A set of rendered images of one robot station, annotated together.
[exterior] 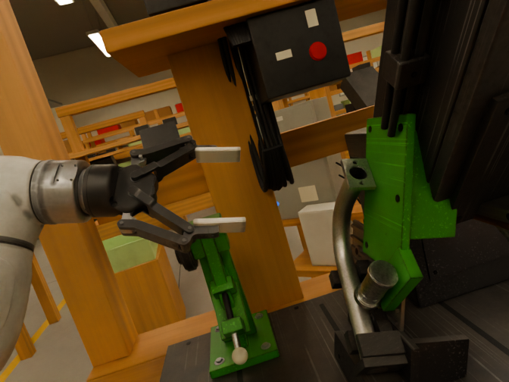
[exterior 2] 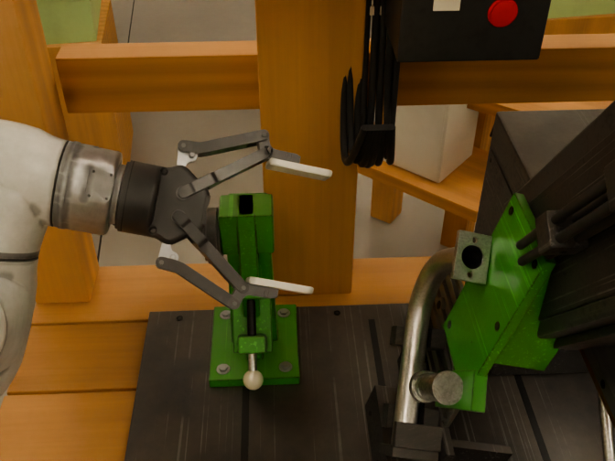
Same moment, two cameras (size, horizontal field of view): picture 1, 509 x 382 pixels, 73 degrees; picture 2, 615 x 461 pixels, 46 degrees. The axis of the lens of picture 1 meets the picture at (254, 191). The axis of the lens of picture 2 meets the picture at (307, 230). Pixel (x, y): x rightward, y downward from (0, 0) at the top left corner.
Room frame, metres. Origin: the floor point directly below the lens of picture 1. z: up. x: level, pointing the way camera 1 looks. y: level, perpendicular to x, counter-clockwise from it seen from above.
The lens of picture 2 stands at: (-0.12, 0.02, 1.73)
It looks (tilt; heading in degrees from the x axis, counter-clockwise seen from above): 39 degrees down; 1
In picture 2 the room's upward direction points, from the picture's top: straight up
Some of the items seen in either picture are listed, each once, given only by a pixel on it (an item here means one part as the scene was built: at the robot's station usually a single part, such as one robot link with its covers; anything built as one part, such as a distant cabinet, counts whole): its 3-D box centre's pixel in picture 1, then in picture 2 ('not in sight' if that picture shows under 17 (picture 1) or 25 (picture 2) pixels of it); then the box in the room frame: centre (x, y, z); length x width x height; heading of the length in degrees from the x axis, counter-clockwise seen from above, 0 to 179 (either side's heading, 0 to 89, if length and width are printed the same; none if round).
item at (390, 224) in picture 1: (406, 186); (520, 297); (0.47, -0.21, 1.17); 0.13 x 0.12 x 0.20; 93
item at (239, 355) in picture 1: (236, 343); (253, 364); (0.55, 0.10, 0.96); 0.06 x 0.03 x 0.06; 3
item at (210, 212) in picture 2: (185, 252); (210, 235); (0.63, 0.16, 1.12); 0.07 x 0.03 x 0.08; 3
